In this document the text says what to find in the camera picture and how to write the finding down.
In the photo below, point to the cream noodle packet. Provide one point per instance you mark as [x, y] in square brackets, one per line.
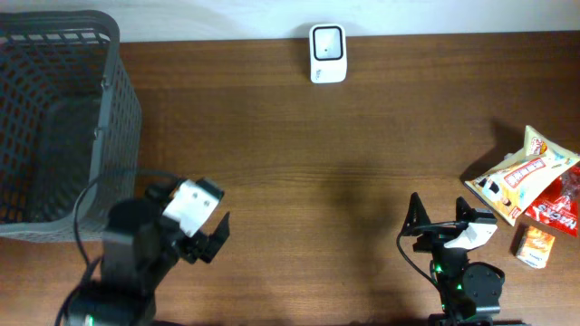
[511, 186]

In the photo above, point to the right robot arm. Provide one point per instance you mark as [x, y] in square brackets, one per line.
[469, 291]

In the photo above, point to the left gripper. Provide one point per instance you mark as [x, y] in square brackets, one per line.
[195, 247]

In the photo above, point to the red snack bag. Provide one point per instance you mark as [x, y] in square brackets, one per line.
[557, 206]

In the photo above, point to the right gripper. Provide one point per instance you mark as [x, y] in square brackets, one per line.
[436, 234]

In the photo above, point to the white barcode scanner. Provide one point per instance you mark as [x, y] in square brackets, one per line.
[328, 55]

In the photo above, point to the orange tissue pack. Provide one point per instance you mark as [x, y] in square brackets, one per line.
[535, 247]

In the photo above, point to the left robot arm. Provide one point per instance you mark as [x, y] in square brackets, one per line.
[140, 247]

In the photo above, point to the grey plastic mesh basket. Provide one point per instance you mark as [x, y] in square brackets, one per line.
[70, 125]

